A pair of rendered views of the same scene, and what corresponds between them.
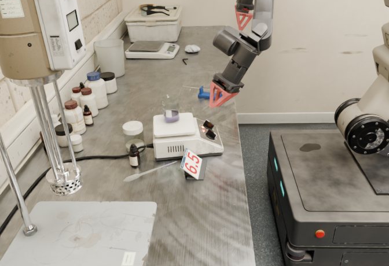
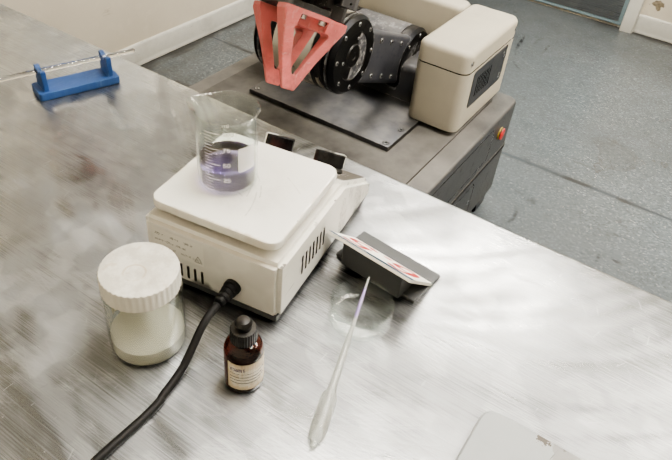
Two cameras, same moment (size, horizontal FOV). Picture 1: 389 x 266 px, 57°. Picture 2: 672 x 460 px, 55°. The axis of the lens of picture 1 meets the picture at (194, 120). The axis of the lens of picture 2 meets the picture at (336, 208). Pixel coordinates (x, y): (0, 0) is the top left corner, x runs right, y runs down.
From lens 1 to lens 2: 0.79 m
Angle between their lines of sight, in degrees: 53
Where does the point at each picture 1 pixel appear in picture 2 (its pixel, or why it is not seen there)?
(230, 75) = not seen: outside the picture
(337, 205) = not seen: hidden behind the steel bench
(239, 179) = (476, 224)
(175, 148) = (312, 251)
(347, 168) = (307, 134)
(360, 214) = not seen: hidden behind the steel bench
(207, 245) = not seen: outside the picture
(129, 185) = (348, 441)
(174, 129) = (286, 195)
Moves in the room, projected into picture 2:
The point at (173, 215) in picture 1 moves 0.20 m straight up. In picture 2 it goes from (548, 399) to (644, 201)
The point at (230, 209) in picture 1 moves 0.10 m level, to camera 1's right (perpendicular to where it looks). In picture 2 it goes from (572, 289) to (595, 231)
